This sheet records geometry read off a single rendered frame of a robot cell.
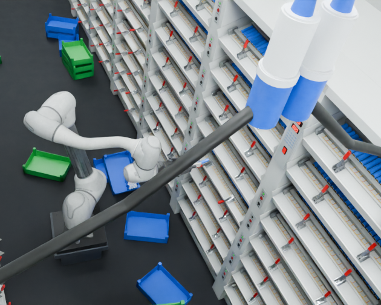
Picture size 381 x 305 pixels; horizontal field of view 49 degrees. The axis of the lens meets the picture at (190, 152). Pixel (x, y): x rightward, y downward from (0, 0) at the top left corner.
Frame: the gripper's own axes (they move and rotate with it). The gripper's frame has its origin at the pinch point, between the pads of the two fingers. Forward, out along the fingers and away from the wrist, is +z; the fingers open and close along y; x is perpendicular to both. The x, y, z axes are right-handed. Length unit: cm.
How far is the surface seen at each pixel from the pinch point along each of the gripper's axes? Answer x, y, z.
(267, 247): 6, -56, 16
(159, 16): -39, 91, 8
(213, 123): -15.9, 13.7, 14.5
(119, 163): 74, 72, -4
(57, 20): 74, 281, 3
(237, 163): -13.2, -14.8, 14.5
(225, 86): -47.8, 6.4, 4.3
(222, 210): 24.4, -18.4, 18.5
